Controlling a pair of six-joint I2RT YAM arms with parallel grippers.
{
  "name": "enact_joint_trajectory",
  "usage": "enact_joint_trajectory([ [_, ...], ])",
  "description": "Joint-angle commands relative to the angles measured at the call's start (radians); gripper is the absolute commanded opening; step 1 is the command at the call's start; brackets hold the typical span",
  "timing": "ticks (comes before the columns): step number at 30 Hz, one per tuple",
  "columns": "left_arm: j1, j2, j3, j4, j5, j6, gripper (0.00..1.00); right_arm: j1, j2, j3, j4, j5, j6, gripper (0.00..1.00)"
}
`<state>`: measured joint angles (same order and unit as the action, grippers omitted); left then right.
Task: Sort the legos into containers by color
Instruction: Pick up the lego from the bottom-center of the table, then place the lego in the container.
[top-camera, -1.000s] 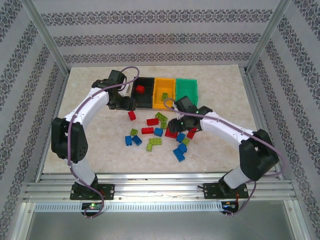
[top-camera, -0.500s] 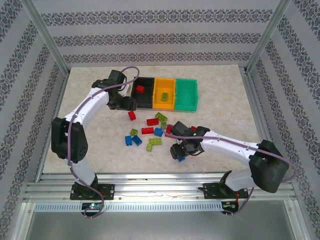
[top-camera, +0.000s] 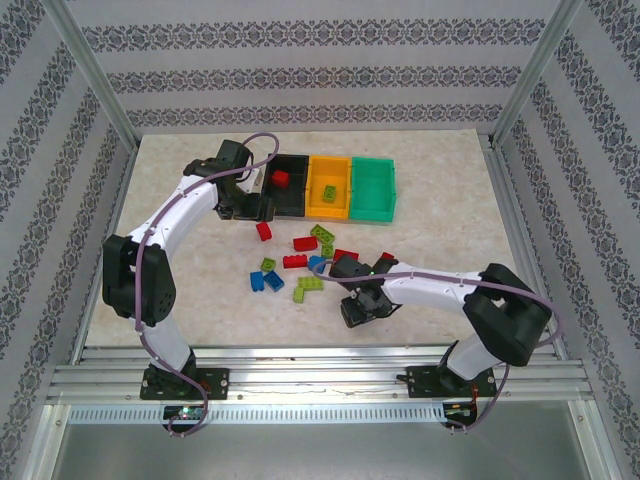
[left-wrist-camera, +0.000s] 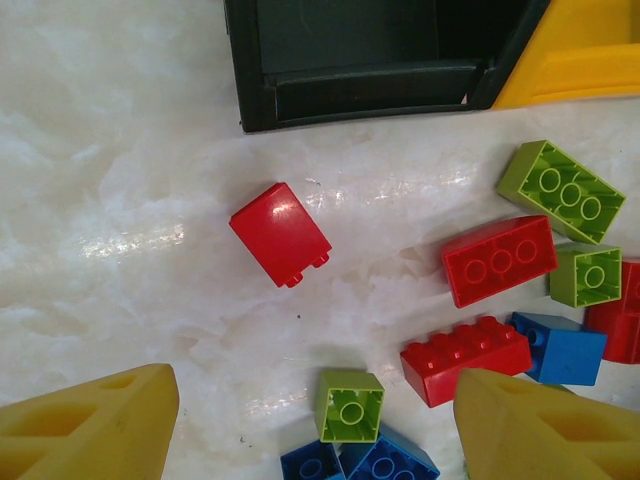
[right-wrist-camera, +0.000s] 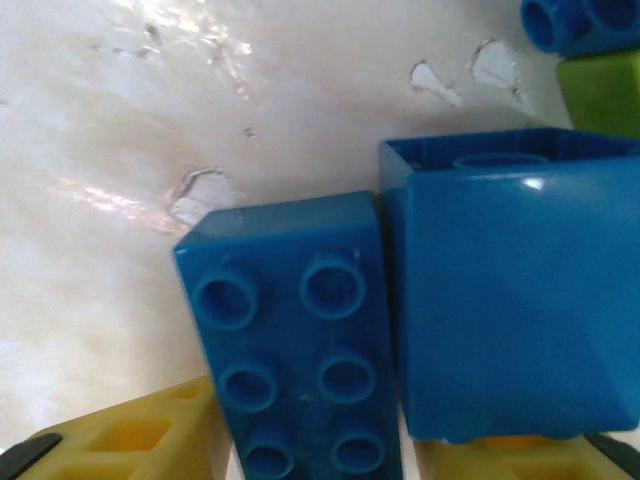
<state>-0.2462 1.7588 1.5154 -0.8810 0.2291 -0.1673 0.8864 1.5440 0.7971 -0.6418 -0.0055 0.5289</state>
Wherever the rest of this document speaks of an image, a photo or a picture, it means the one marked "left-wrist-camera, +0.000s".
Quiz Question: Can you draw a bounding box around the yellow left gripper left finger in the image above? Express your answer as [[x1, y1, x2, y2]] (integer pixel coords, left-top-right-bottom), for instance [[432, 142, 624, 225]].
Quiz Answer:
[[0, 363, 180, 480]]

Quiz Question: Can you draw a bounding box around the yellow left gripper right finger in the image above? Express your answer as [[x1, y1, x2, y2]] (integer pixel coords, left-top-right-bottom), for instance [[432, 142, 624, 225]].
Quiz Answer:
[[452, 368, 640, 480]]

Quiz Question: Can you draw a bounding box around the red two-by-four brick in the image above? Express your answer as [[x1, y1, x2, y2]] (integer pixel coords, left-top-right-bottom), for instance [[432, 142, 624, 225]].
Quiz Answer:
[[441, 214, 559, 309], [399, 315, 533, 410]]

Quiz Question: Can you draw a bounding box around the blue two-by-two brick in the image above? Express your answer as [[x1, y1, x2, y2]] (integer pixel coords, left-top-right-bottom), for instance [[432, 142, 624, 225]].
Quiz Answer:
[[508, 311, 609, 387], [279, 438, 346, 480]]

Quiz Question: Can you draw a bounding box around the blue two-by-four brick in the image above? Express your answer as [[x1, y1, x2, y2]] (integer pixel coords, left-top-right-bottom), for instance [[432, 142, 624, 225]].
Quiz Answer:
[[339, 424, 441, 480]]

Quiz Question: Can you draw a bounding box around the lime two-by-two brick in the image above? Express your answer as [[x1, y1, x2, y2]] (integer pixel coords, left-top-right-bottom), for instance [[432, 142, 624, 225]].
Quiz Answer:
[[549, 243, 624, 308], [313, 368, 387, 445]]

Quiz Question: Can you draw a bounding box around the lime two-by-four brick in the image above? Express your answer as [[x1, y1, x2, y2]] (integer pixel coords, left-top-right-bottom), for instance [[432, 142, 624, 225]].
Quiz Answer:
[[496, 139, 628, 246]]

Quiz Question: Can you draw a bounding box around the red two-by-two brick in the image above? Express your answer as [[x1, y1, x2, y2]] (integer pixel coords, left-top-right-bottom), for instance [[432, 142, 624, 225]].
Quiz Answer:
[[228, 181, 333, 290]]

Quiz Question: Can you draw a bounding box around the yellow plastic bin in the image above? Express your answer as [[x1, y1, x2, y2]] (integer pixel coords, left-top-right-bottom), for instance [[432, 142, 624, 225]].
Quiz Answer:
[[492, 0, 640, 111]]

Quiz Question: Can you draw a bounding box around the black plastic bin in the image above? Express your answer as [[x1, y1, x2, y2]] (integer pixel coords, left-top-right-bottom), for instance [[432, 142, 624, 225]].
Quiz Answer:
[[223, 0, 551, 134]]

